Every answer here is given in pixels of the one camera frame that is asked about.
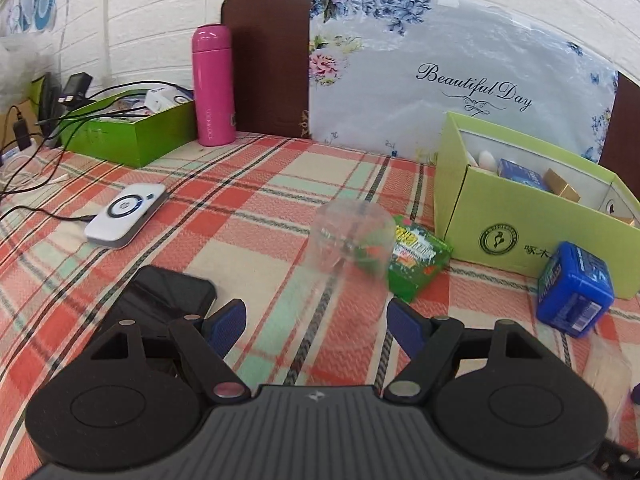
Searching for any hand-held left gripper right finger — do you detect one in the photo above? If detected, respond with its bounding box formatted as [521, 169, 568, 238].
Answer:
[385, 298, 551, 405]

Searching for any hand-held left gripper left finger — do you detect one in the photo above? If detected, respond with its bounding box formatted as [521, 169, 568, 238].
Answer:
[82, 298, 251, 405]

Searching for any clear plastic cup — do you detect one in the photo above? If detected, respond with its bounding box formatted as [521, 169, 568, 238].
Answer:
[306, 200, 396, 311]

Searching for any light green cardboard box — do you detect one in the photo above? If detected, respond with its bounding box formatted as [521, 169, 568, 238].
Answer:
[433, 111, 640, 301]

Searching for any small green printed box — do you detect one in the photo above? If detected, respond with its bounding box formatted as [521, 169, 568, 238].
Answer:
[387, 215, 454, 304]

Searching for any black phone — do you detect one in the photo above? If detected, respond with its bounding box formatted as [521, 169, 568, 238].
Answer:
[97, 266, 219, 361]

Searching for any plaid tablecloth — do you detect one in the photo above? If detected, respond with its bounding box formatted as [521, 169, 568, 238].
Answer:
[0, 130, 640, 480]

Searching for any white blue flat device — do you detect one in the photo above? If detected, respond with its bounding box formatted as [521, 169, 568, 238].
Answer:
[84, 183, 167, 250]

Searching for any blue plastic container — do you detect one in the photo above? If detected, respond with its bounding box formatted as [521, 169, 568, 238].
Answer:
[536, 241, 616, 339]

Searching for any blue medicine box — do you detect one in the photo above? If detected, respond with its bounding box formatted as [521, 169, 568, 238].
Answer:
[497, 158, 551, 192]

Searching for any clear plastic wrapper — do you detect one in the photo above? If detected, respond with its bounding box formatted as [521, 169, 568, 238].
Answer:
[582, 332, 640, 421]

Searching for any dark green open box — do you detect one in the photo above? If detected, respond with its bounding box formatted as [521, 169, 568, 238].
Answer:
[59, 89, 197, 168]

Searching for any floral printed sheet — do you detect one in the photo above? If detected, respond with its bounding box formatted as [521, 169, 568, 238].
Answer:
[307, 0, 621, 163]

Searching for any white packet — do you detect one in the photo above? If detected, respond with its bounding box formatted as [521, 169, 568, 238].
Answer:
[145, 86, 193, 113]

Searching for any pink thermos bottle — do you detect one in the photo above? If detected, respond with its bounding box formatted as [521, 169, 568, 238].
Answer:
[192, 24, 237, 147]

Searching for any brown wooden headboard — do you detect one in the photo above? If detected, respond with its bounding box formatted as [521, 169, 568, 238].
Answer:
[221, 0, 640, 201]

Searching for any black plug adapter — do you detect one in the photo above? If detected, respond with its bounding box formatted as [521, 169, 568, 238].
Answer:
[12, 106, 32, 151]

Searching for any black charger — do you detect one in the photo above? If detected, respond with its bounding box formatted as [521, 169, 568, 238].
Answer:
[59, 72, 94, 109]

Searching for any black cable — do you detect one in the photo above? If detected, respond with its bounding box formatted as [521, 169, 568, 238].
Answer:
[35, 81, 177, 136]
[0, 204, 96, 227]

